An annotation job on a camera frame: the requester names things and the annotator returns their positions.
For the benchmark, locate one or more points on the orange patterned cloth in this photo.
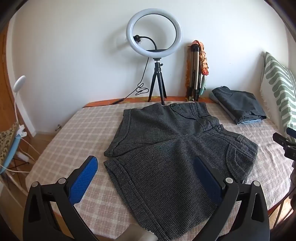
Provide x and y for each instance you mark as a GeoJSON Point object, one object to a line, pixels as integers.
{"type": "Point", "coordinates": [203, 62]}

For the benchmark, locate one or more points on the grey houndstooth pants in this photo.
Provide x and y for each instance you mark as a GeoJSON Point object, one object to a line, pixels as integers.
{"type": "Point", "coordinates": [161, 150]}

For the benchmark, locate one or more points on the green striped white pillow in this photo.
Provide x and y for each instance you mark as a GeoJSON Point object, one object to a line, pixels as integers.
{"type": "Point", "coordinates": [277, 81]}

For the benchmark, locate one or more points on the black mini tripod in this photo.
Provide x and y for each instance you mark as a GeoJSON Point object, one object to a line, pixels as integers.
{"type": "Point", "coordinates": [157, 69]}

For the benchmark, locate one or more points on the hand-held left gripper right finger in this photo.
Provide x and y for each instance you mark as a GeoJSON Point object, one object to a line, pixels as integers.
{"type": "Point", "coordinates": [208, 178]}

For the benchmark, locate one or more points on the leopard print cloth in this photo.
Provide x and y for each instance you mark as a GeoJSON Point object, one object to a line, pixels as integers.
{"type": "Point", "coordinates": [7, 139]}

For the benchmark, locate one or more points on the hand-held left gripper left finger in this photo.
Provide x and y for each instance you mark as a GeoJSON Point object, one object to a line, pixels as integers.
{"type": "Point", "coordinates": [83, 178]}

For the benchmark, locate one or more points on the checked beige blanket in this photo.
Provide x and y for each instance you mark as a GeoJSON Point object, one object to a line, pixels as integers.
{"type": "Point", "coordinates": [76, 129]}

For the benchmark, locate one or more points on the folded dark pants pile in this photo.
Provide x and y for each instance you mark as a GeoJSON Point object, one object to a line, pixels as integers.
{"type": "Point", "coordinates": [238, 102]}

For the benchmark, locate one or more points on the light blue board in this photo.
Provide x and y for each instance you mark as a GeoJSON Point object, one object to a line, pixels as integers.
{"type": "Point", "coordinates": [11, 153]}

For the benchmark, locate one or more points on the folded metal tripod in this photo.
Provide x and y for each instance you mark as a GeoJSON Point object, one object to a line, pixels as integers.
{"type": "Point", "coordinates": [195, 69]}

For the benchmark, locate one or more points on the small white door stopper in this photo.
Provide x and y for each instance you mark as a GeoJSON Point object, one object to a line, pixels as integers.
{"type": "Point", "coordinates": [58, 127]}

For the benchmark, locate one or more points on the orange bed sheet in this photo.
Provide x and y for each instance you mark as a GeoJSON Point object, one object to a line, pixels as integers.
{"type": "Point", "coordinates": [104, 102]}

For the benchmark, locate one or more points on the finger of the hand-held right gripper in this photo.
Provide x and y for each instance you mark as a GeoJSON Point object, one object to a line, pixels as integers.
{"type": "Point", "coordinates": [281, 140]}
{"type": "Point", "coordinates": [291, 133]}

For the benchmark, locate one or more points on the black gooseneck phone holder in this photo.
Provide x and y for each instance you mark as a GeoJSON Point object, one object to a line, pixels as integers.
{"type": "Point", "coordinates": [150, 39]}

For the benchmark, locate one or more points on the white gooseneck clip lamp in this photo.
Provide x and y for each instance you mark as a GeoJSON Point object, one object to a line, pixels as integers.
{"type": "Point", "coordinates": [19, 81]}

